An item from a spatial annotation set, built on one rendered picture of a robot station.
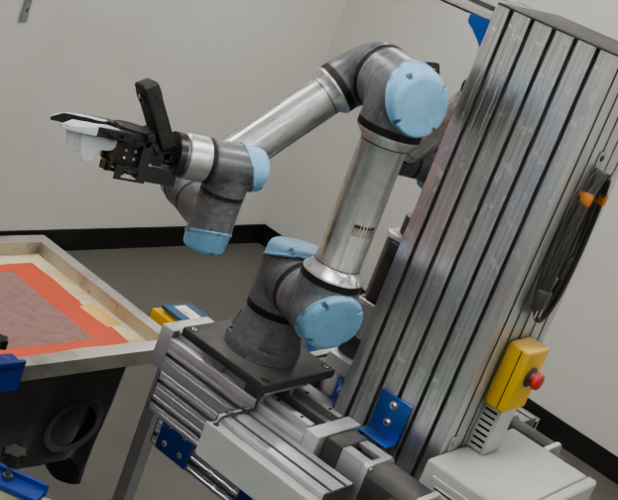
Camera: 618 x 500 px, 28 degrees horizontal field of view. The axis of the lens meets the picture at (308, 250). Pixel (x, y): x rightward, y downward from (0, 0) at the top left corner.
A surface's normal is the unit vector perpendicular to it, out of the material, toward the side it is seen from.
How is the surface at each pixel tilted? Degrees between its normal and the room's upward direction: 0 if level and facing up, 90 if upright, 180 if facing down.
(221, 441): 90
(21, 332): 0
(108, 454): 0
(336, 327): 98
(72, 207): 90
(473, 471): 0
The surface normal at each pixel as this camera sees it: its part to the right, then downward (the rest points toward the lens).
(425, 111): 0.47, 0.32
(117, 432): 0.33, -0.89
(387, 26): -0.63, 0.04
